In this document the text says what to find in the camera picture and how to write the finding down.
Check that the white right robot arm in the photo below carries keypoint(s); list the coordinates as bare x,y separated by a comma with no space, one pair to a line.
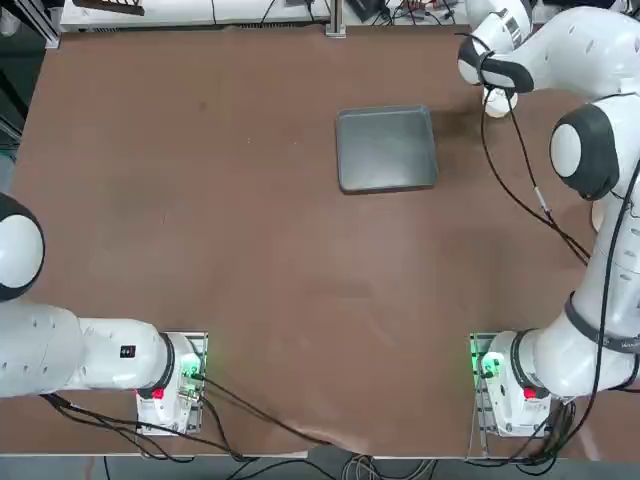
575,50

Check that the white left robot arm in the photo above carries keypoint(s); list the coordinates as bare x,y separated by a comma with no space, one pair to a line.
100,360

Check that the dark grey square tray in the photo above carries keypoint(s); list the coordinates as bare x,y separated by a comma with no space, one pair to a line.
385,150

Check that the dark grey power adapter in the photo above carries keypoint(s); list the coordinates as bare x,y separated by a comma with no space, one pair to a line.
367,9

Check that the power strip with orange switches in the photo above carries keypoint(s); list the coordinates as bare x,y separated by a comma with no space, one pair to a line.
420,6

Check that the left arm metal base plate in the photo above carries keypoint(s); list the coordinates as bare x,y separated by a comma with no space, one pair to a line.
195,415

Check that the aluminium frame post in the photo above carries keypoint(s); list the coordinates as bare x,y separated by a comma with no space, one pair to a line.
335,20

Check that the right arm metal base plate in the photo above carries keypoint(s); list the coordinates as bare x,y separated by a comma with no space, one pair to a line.
477,400

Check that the aluminium frame rail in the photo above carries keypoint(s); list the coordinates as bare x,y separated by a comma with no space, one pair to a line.
47,25

